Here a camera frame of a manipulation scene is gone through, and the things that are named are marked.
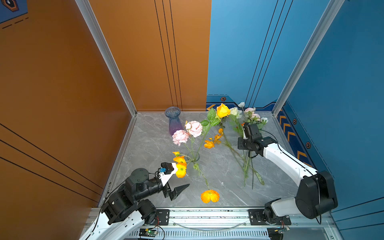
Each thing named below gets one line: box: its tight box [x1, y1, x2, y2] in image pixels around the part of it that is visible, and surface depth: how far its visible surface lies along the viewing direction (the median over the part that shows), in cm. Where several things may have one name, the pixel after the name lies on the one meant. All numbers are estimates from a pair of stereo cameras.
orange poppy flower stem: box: [172, 151, 220, 204], surface depth 54 cm
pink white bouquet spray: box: [244, 107, 269, 130], surface depth 114 cm
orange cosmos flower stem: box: [204, 128, 224, 149], surface depth 104 cm
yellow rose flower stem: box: [195, 103, 231, 158], surface depth 67 cm
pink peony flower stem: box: [172, 120, 203, 161], surface depth 67 cm
